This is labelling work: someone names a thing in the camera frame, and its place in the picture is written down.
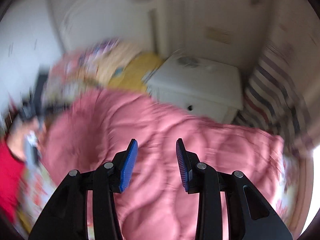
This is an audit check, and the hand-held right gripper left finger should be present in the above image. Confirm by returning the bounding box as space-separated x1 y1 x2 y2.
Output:
28 139 138 240

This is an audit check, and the purple embroidered pillow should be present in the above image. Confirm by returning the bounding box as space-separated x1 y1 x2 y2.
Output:
77 39 120 65

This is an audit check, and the person's left hand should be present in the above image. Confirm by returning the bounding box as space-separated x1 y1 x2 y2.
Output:
6 120 47 161

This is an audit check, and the pink quilted coat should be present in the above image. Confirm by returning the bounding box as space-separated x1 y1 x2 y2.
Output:
41 89 285 240

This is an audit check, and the yellow pillow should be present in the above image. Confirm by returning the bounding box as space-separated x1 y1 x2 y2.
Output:
107 52 165 93

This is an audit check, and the cream floral pillow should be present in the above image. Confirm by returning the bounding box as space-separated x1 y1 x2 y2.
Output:
82 42 140 85

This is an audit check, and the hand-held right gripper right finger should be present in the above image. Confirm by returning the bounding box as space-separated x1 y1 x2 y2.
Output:
176 138 293 240

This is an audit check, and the bed with floral sheet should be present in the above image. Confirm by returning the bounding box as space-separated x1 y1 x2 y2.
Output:
15 50 303 240

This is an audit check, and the white wooden headboard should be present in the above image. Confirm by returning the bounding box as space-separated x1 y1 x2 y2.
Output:
60 0 170 58

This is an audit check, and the printed striped curtain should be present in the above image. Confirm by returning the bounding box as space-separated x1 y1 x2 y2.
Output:
232 40 313 151

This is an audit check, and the white nightstand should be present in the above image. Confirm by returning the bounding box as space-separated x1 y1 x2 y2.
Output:
144 54 244 125

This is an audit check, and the white wardrobe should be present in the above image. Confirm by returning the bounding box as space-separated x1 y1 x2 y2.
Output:
0 7 63 110

